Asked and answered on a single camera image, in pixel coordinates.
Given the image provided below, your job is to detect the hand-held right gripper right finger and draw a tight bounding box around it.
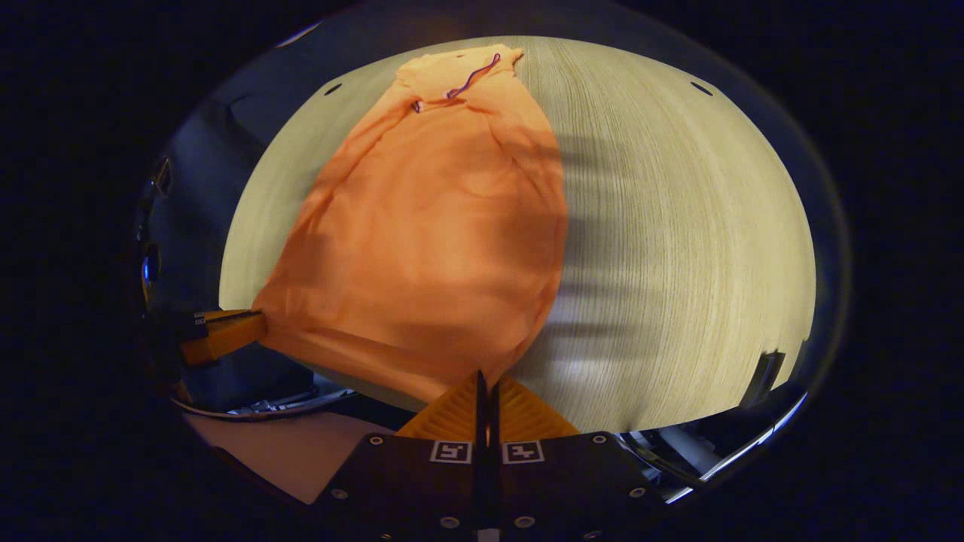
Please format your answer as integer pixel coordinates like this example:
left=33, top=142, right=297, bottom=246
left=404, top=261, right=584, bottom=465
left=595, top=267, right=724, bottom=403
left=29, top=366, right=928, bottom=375
left=488, top=373, right=667, bottom=542

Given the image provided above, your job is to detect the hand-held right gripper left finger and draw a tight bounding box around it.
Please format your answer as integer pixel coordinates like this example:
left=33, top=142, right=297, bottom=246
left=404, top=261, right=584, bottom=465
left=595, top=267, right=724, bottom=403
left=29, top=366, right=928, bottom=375
left=313, top=369, right=489, bottom=542

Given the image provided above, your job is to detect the orange T-shirt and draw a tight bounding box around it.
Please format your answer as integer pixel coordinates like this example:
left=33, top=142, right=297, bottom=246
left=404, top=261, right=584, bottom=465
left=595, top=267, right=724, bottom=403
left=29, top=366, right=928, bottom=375
left=252, top=44, right=571, bottom=407

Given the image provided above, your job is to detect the chrome metal frame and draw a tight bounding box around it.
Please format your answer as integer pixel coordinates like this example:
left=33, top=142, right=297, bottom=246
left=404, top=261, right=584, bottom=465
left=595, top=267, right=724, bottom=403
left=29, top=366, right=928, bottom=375
left=172, top=382, right=357, bottom=420
left=614, top=350, right=811, bottom=507

